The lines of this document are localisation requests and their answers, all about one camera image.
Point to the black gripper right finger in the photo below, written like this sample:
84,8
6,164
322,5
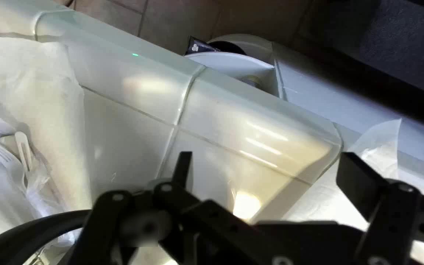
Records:
363,182

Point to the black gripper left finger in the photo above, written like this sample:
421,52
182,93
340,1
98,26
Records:
182,170

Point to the white tiled counter with shelves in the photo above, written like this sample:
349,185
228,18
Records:
138,83

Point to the blue packet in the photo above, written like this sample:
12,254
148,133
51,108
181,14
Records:
197,46

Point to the navy blue sofa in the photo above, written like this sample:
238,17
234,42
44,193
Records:
403,45

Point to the clear crumpled plastic wrap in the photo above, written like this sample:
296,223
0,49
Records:
22,148

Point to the white paper sheet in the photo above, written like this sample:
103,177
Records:
35,89

